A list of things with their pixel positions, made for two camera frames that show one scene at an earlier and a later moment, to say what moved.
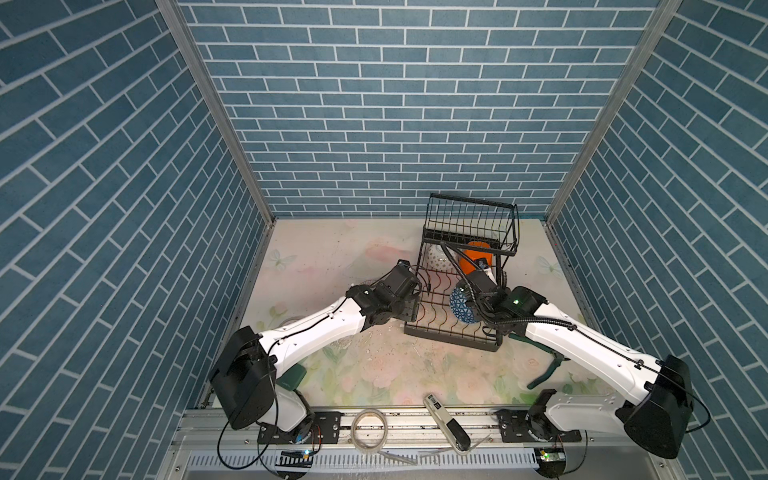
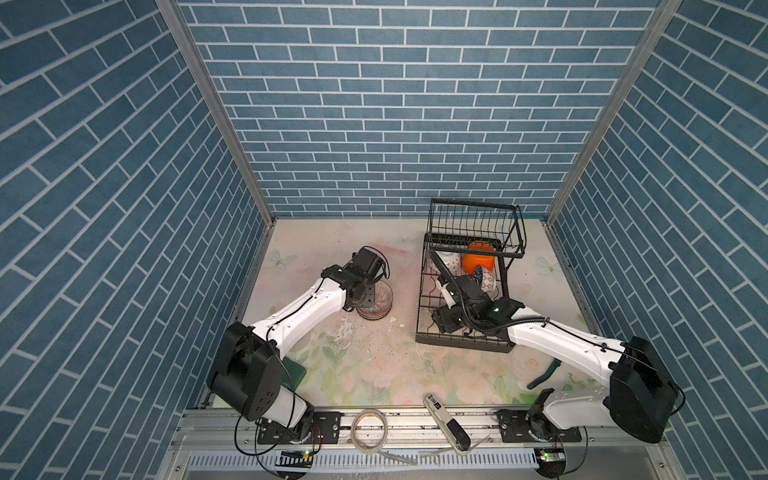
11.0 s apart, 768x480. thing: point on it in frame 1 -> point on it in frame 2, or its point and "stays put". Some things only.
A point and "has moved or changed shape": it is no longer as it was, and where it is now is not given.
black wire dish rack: [466, 243] stays put
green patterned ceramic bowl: [438, 258] has moved or changed shape
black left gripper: [412, 308] -> [370, 295]
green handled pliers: [558, 359] stays put
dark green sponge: [292, 377] stays put
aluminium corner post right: [646, 47] stays put
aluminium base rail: [502, 441] stays put
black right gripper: [504, 291] -> [440, 317]
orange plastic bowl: [466, 265] stays put
